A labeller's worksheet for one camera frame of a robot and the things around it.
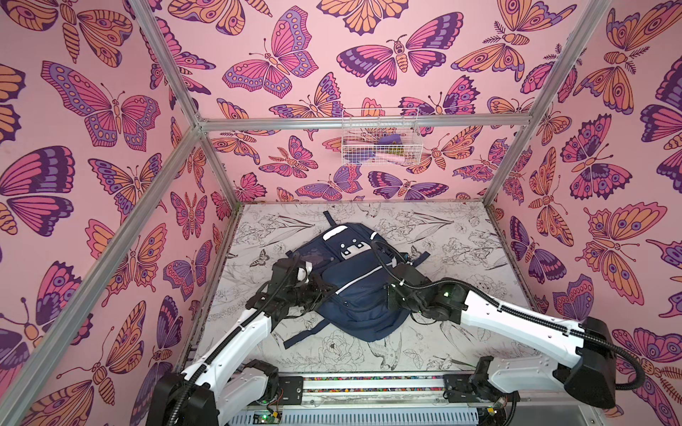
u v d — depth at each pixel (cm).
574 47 75
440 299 52
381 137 96
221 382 44
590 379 38
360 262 90
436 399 73
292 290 68
